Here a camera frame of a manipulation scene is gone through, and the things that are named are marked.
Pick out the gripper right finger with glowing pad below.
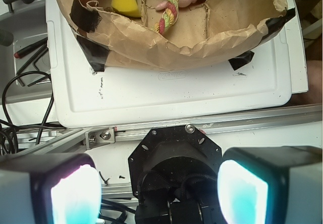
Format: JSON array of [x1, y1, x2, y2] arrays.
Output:
[[217, 146, 322, 223]]

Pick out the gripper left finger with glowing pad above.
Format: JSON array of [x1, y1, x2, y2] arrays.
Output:
[[1, 153, 101, 223]]

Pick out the yellow sponge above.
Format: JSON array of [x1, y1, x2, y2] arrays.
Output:
[[111, 0, 141, 18]]

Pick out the black hex key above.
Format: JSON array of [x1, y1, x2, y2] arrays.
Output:
[[26, 47, 48, 87]]

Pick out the brown paper bag bin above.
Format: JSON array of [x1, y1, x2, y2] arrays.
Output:
[[57, 0, 295, 71]]

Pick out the metal corner bracket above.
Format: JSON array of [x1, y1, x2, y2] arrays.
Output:
[[85, 129, 115, 150]]

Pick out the aluminium extrusion rail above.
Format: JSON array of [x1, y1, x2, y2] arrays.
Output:
[[0, 103, 323, 159]]

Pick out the black cable on left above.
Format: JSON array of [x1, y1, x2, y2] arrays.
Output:
[[0, 71, 56, 156]]

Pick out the red handled screwdriver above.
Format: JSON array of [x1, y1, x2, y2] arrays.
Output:
[[13, 38, 47, 59]]

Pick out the multicolour braided rope toy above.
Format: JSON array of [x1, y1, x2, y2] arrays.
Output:
[[151, 0, 179, 35]]

